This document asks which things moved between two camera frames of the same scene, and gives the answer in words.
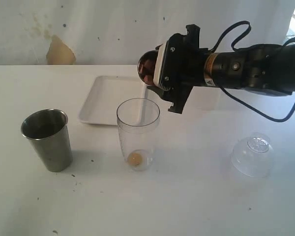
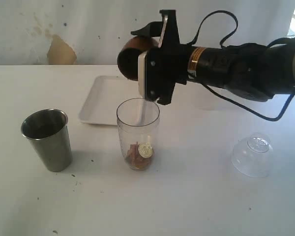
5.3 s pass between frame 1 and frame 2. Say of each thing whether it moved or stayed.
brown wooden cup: moved
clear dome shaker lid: stayed
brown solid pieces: moved
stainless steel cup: stayed
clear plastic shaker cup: stayed
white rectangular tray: stayed
